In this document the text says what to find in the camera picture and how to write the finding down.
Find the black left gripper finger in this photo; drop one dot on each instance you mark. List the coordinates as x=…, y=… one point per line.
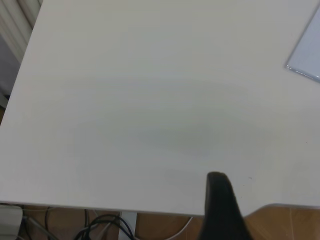
x=220, y=212

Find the white power strip box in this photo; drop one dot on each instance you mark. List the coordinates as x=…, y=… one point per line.
x=10, y=220

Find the white ribbed curtain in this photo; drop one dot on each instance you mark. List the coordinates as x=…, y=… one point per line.
x=15, y=17

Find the clear plastic red-zip bag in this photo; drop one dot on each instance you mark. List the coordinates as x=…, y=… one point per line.
x=308, y=51

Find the white table leg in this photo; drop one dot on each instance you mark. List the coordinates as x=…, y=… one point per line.
x=128, y=226

